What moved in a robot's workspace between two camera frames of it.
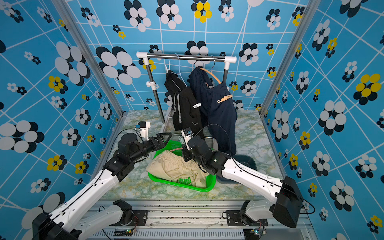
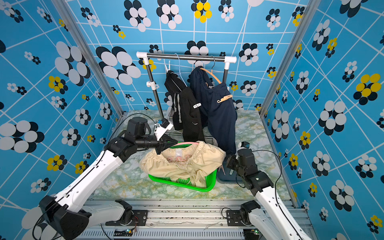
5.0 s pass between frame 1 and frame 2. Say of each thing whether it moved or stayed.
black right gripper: moved
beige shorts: moved
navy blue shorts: stayed
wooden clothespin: stayed
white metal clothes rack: stayed
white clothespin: stayed
